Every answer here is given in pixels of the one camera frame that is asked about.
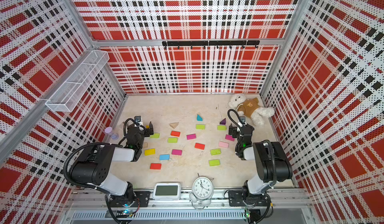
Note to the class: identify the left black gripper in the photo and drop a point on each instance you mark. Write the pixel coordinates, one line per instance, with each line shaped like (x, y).
(150, 128)

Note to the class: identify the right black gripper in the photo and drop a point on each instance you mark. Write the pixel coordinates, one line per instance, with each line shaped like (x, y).
(233, 130)

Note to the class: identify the light green rectangular block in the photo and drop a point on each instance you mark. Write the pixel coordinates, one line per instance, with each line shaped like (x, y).
(155, 136)

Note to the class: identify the red rectangular block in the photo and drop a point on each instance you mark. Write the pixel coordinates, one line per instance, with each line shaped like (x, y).
(175, 133)

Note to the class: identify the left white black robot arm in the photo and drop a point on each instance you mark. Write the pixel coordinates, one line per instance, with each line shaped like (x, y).
(89, 166)

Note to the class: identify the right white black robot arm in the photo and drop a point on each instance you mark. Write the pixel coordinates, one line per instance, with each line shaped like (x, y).
(271, 163)

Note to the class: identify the magenta block right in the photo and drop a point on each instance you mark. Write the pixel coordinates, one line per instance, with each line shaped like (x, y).
(230, 138)

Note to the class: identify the magenta block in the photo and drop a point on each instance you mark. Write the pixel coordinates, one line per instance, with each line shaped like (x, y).
(177, 152)
(191, 136)
(230, 138)

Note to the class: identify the natural wood triangle block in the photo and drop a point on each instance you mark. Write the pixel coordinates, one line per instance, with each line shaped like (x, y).
(174, 125)

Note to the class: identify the pink block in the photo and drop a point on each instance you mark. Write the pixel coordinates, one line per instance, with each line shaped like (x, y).
(223, 144)

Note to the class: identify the white teddy bear brown shirt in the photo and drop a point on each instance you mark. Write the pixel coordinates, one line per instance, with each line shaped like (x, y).
(249, 107)

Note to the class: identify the yellow rectangular block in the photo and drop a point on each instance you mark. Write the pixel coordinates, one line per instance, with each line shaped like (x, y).
(149, 152)

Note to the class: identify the light blue block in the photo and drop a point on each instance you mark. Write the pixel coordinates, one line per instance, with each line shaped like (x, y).
(164, 157)

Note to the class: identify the magenta block lower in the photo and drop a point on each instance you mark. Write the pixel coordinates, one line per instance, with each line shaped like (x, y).
(177, 152)

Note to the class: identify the red block front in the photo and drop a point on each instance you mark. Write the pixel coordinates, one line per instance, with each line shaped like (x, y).
(155, 166)

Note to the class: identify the magenta block centre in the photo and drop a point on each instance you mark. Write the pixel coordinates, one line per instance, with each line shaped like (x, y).
(191, 136)

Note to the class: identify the red block centre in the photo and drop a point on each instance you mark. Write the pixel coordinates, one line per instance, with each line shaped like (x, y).
(200, 146)

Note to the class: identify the white digital display device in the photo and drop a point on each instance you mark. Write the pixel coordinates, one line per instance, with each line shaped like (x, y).
(167, 191)

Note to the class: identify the white analog alarm clock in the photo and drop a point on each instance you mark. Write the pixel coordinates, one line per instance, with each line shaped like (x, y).
(201, 193)

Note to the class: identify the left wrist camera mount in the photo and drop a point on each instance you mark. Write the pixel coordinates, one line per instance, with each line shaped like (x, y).
(138, 120)

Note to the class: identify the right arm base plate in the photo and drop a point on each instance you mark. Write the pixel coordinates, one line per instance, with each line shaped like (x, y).
(237, 198)

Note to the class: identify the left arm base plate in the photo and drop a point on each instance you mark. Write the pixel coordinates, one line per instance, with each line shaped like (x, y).
(138, 199)

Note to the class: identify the white wire mesh basket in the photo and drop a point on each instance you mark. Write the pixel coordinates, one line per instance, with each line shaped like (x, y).
(68, 95)

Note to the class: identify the black hook rail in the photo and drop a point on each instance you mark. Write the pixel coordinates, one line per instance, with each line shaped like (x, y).
(211, 43)

